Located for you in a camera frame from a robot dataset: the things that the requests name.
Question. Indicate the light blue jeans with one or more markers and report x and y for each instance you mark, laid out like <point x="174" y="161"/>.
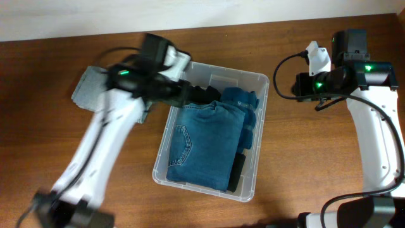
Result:
<point x="87" y="90"/>

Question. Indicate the clear plastic storage bin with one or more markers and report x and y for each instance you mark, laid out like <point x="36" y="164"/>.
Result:
<point x="203" y="75"/>

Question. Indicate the blue shirt bundle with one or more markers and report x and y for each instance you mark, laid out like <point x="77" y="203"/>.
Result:
<point x="248" y="103"/>

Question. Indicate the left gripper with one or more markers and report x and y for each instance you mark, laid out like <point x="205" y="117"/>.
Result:
<point x="183" y="97"/>

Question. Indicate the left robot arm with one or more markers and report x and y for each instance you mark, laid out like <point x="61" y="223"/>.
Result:
<point x="151" y="73"/>

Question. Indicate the medium blue jeans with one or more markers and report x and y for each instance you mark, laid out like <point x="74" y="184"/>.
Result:
<point x="204" y="144"/>

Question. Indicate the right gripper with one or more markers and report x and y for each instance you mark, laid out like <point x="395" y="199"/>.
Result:
<point x="300" y="86"/>

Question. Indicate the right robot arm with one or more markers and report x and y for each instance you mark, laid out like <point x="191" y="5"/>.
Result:
<point x="369" y="88"/>

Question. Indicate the dark green shirt bundle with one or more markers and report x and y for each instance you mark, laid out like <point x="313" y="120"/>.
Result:
<point x="236" y="172"/>

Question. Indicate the black shirt bundle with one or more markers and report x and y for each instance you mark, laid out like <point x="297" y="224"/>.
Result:
<point x="198" y="95"/>

